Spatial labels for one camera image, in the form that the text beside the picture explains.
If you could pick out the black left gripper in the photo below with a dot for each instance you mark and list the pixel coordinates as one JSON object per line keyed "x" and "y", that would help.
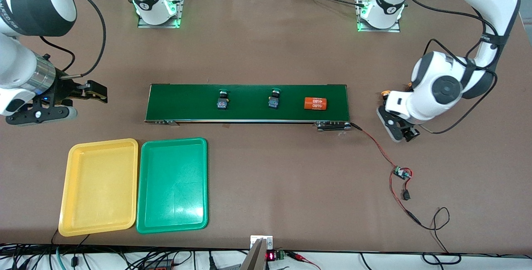
{"x": 410, "y": 133}

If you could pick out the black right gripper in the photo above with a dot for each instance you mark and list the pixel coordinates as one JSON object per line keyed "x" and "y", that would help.
{"x": 66, "y": 90}

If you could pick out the orange cylindrical battery cell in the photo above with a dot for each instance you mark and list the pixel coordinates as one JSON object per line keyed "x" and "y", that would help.
{"x": 315, "y": 104}

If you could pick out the green push button switch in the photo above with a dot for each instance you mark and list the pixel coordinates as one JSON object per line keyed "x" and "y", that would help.
{"x": 222, "y": 104}
{"x": 273, "y": 103}

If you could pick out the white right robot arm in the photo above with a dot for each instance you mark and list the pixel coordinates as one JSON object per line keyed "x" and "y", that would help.
{"x": 16, "y": 62}

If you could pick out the small green circuit board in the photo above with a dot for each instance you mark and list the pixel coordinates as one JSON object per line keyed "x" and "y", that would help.
{"x": 401, "y": 172}

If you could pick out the small black connector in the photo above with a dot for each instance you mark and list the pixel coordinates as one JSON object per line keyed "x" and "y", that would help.
{"x": 406, "y": 195}

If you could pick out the yellow plastic tray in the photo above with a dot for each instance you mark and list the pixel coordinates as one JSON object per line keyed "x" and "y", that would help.
{"x": 99, "y": 187}

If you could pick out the green plastic tray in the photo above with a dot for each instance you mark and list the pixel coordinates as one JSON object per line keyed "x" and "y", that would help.
{"x": 172, "y": 187}

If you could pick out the green conveyor belt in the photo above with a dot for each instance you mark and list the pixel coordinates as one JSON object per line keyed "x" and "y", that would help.
{"x": 249, "y": 114}

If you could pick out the red clip lead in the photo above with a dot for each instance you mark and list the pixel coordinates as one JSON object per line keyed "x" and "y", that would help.
{"x": 301, "y": 257}

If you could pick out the red plug connector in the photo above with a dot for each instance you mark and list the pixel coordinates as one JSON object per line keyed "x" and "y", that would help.
{"x": 158, "y": 266}

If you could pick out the red digit display module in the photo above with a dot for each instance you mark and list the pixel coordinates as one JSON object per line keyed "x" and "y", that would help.
{"x": 271, "y": 256}

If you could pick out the grey metal bar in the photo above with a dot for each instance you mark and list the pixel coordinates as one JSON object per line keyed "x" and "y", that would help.
{"x": 253, "y": 259}

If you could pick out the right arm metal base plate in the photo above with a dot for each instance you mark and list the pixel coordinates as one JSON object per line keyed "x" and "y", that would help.
{"x": 158, "y": 25}

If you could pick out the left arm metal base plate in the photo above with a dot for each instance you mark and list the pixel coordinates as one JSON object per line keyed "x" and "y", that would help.
{"x": 380, "y": 30}

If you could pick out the silver mounting bracket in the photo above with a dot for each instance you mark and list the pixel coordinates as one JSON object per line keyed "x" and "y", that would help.
{"x": 254, "y": 240}

